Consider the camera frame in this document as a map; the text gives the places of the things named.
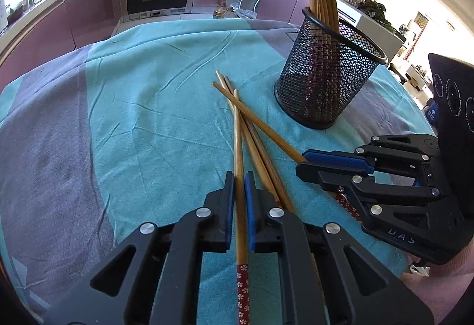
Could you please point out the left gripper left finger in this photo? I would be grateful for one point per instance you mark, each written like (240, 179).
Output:
(153, 276)

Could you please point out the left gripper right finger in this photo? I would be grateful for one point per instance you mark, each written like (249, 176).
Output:
(326, 276)

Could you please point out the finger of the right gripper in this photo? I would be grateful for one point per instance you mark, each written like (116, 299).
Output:
(395, 154)
(360, 188)

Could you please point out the dark bamboo chopstick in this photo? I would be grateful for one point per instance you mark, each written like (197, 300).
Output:
(281, 190)

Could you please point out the person's right hand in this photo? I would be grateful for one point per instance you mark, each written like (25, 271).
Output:
(444, 286)

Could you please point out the black mesh utensil cup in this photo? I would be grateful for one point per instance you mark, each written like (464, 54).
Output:
(324, 71)

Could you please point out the teal and purple tablecloth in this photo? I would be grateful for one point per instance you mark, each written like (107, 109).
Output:
(132, 130)

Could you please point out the cooking oil bottle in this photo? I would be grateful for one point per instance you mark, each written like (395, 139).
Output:
(224, 12)

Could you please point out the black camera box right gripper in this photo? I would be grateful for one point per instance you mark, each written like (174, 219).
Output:
(453, 94)

